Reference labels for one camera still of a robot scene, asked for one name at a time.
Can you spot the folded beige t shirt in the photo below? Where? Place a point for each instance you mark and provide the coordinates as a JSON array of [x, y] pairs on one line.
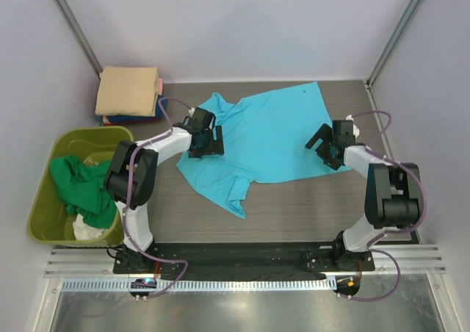
[[127, 91]]

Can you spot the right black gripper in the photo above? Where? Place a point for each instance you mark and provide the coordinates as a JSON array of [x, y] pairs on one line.
[[327, 150]]

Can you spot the aluminium corner post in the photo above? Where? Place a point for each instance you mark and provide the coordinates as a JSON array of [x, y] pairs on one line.
[[397, 34], [80, 37]]

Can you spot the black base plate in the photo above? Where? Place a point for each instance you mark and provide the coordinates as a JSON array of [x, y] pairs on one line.
[[261, 259]]

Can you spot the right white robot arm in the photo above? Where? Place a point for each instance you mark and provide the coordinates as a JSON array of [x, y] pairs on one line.
[[393, 197]]

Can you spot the white slotted cable duct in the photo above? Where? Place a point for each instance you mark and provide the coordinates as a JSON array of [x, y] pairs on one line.
[[145, 285]]

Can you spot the white t shirt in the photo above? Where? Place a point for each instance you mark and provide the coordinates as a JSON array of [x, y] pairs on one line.
[[85, 232]]

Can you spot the left aluminium corner post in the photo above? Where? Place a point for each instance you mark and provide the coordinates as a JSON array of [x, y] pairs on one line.
[[80, 37]]

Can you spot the olive green plastic bin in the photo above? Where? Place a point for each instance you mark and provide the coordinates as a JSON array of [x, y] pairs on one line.
[[49, 223]]

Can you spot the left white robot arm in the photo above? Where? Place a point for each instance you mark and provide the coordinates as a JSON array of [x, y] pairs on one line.
[[131, 177]]

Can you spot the right aluminium corner post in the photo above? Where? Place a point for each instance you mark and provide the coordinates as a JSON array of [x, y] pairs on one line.
[[397, 34]]

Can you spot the folded pink t shirt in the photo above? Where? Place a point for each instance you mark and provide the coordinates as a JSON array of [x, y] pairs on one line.
[[160, 86]]

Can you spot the light blue t shirt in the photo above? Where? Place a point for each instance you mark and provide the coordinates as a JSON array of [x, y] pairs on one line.
[[264, 138]]

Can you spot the green t shirt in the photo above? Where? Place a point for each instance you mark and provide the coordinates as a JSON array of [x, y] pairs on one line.
[[81, 188]]

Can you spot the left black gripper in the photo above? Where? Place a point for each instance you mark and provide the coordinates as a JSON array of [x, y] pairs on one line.
[[207, 145]]

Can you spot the folded red t shirt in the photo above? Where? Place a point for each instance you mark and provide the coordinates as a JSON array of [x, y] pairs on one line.
[[107, 122]]

